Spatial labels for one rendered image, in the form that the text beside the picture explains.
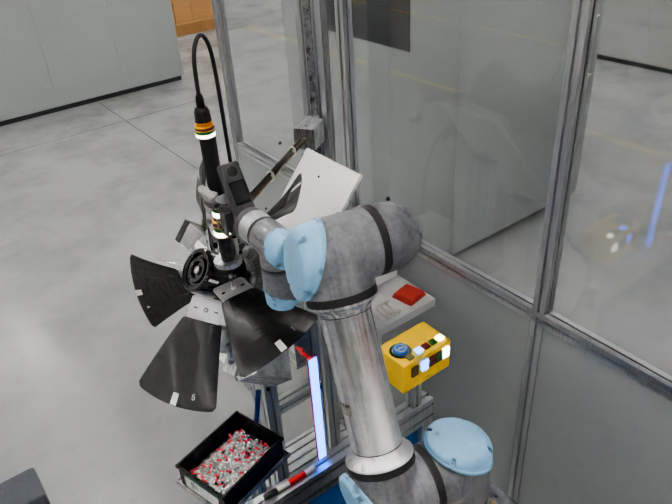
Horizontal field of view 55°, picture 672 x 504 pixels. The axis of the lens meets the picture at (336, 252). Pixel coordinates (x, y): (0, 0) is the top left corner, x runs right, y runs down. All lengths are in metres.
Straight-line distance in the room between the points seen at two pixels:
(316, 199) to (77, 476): 1.67
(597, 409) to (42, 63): 6.14
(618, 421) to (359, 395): 1.03
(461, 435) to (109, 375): 2.47
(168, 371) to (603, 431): 1.19
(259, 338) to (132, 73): 6.01
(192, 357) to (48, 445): 1.53
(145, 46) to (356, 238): 6.50
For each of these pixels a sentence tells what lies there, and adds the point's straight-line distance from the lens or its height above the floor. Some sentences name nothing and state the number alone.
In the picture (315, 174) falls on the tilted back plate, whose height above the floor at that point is 1.32.
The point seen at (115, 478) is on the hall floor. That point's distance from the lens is 2.93.
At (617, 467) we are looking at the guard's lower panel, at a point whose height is 0.64.
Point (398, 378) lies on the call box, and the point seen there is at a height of 1.02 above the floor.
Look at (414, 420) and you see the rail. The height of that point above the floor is 0.82.
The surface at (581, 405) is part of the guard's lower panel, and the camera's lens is 1.98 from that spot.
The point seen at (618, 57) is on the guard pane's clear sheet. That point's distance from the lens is 1.53.
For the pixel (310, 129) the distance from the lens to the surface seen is 2.03.
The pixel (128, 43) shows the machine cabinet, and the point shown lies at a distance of 7.30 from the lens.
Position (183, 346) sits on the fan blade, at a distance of 1.75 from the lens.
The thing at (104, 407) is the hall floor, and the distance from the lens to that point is 3.25.
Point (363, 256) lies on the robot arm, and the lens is 0.97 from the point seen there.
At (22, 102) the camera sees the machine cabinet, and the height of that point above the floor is 0.18.
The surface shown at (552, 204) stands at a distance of 1.71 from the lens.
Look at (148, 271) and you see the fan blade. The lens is 1.94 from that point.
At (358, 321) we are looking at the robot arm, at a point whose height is 1.52.
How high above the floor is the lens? 2.14
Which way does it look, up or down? 32 degrees down
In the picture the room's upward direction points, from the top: 4 degrees counter-clockwise
